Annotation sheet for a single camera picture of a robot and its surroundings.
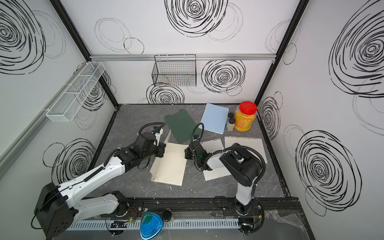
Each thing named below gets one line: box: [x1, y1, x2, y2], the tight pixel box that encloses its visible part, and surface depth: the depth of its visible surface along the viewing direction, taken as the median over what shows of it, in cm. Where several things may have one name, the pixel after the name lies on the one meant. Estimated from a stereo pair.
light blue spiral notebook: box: [198, 103, 230, 135], surface depth 117 cm
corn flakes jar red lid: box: [234, 101, 258, 132], surface depth 98 cm
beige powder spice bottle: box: [226, 118, 235, 132], surface depth 101 cm
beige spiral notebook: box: [149, 129, 188, 186], surface depth 87 cm
